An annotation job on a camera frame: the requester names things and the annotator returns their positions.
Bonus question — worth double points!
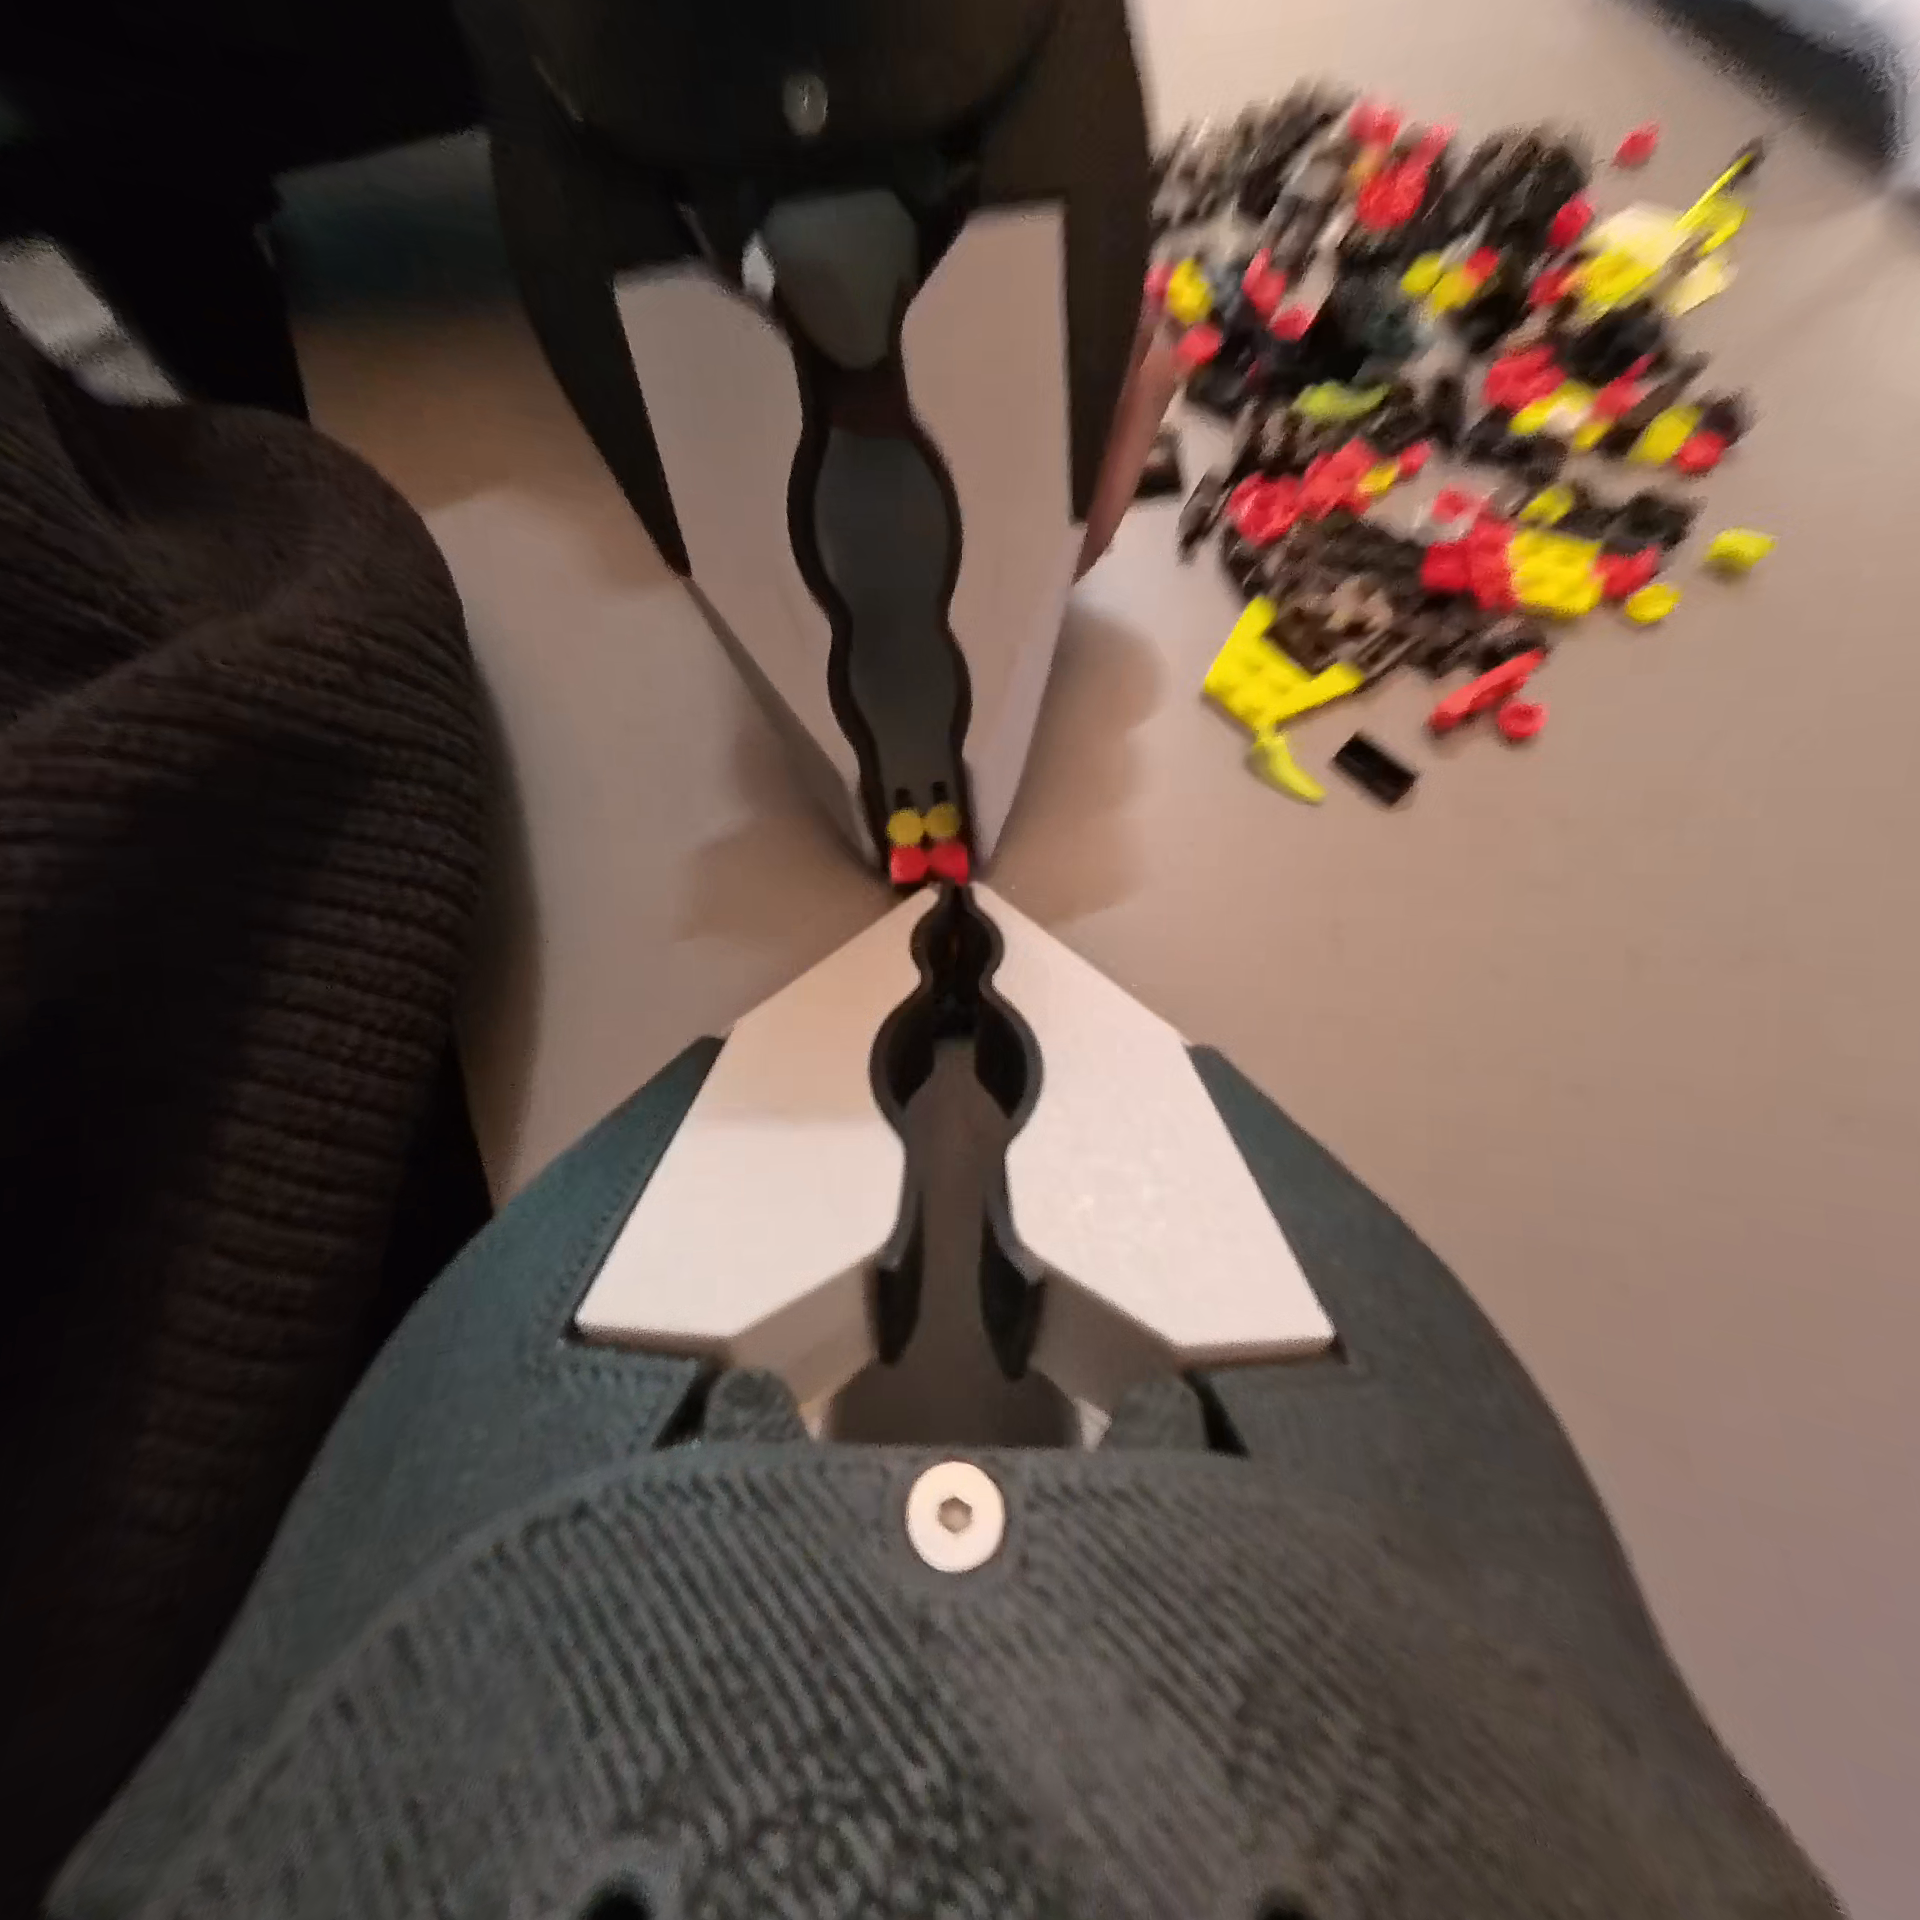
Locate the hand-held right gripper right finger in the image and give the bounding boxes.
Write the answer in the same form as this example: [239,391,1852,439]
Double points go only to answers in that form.
[963,882,1341,1421]

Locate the red yellow black lego assembly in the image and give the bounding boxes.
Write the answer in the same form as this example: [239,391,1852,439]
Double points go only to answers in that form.
[881,779,980,890]

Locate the pile of loose lego pieces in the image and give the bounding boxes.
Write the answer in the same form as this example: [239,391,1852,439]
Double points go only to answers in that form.
[1138,83,1782,813]

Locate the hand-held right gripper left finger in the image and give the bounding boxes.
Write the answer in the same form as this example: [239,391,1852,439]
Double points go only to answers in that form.
[572,887,963,1403]

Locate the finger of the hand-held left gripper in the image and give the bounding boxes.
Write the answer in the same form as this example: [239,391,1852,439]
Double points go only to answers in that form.
[899,201,1160,879]
[626,282,901,879]

